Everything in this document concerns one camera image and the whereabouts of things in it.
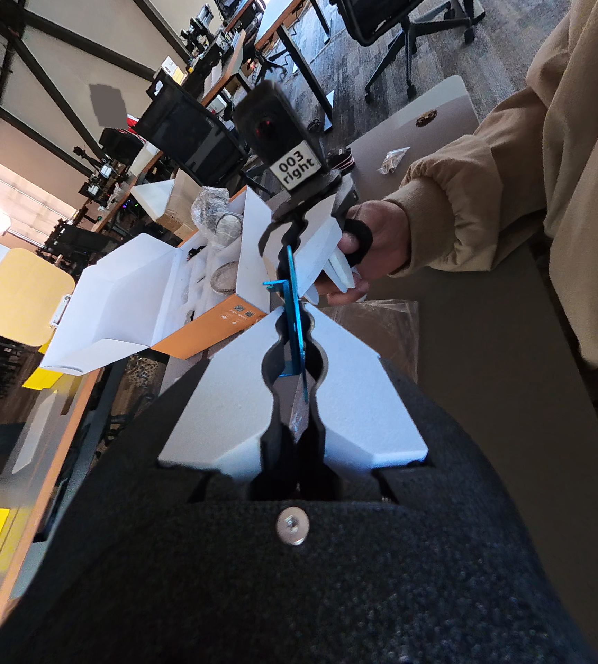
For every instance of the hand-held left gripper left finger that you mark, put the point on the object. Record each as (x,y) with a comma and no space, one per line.
(216,415)

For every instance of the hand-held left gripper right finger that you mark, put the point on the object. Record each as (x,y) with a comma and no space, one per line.
(366,415)

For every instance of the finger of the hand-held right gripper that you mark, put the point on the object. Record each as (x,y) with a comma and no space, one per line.
(273,249)
(317,244)

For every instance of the blue metal plate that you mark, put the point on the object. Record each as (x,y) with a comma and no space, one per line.
(294,311)

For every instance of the person's right forearm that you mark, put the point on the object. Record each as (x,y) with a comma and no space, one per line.
(475,181)

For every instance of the person's right hand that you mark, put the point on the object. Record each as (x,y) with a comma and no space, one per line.
(390,238)

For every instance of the black monitor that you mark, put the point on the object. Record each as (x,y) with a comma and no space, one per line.
(190,129)

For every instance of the crumpled clear plastic wrap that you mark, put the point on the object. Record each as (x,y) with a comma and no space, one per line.
(209,202)

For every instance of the clear plastic bag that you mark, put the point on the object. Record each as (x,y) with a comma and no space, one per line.
(382,337)

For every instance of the black servo motor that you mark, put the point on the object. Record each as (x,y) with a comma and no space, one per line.
(341,158)

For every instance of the white table with black legs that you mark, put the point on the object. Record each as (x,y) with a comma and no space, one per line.
(278,15)

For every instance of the small bag of screws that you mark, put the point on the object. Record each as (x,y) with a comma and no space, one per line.
(392,161)

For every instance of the small white box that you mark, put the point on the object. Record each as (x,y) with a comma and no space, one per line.
(153,197)

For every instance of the white and orange open box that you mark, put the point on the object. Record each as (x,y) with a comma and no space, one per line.
(122,295)

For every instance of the black office chair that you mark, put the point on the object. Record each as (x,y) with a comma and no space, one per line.
(382,20)

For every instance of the silver laptop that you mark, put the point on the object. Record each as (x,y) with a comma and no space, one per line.
(449,103)

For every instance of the yellow chair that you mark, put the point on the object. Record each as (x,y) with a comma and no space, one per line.
(18,295)

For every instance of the person's torso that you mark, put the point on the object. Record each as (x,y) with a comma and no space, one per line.
(589,155)

